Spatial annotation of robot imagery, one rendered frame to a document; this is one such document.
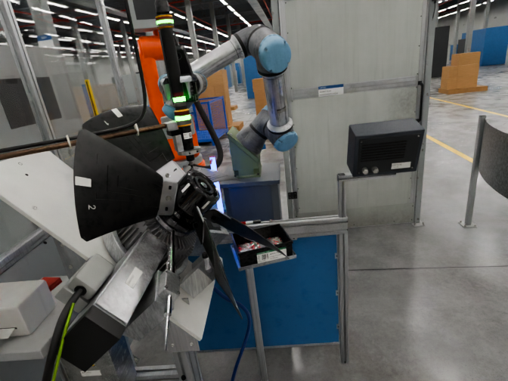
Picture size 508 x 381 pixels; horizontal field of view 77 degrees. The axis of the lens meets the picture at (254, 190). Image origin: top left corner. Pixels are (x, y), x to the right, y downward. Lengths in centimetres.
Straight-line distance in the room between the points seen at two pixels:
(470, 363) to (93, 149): 197
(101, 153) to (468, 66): 1285
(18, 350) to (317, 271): 115
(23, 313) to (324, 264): 116
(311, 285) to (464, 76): 1200
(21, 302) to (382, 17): 273
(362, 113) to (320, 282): 165
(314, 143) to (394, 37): 99
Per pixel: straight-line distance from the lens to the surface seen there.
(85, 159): 71
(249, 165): 161
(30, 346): 117
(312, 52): 275
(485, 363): 217
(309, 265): 158
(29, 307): 119
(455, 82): 1312
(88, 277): 76
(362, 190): 305
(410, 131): 136
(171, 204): 88
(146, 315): 78
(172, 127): 95
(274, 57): 123
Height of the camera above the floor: 151
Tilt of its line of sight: 21 degrees down
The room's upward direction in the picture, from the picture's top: 7 degrees counter-clockwise
